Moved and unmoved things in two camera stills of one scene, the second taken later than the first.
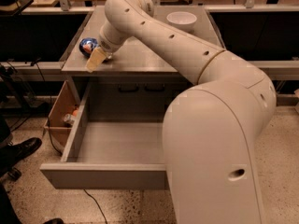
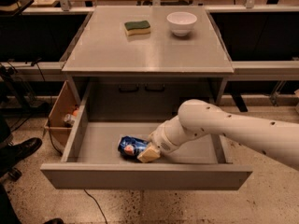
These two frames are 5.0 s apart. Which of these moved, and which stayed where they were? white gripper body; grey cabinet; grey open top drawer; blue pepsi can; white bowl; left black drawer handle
Moved: blue pepsi can; white gripper body
Stayed: left black drawer handle; grey cabinet; grey open top drawer; white bowl
